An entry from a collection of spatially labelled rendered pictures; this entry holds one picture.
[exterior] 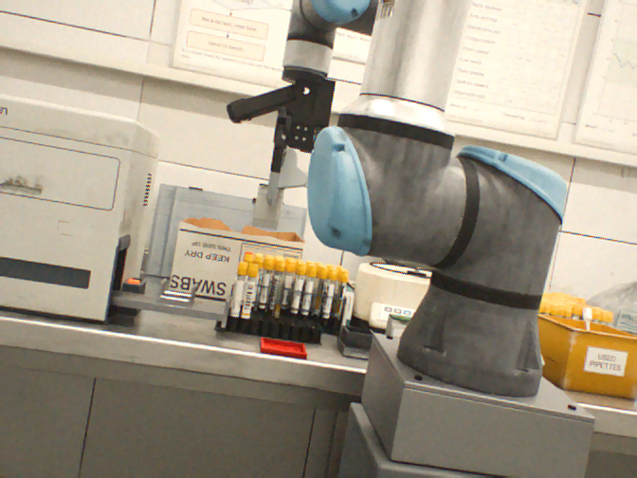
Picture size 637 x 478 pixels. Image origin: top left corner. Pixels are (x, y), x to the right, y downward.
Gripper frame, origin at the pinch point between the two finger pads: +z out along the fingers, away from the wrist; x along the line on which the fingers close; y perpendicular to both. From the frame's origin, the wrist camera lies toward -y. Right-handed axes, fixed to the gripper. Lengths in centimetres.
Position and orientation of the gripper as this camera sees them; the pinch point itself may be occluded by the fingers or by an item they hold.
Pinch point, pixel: (270, 197)
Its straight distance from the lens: 114.0
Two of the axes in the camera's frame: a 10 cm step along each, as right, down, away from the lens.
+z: -1.7, 9.8, 0.5
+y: 9.8, 1.7, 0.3
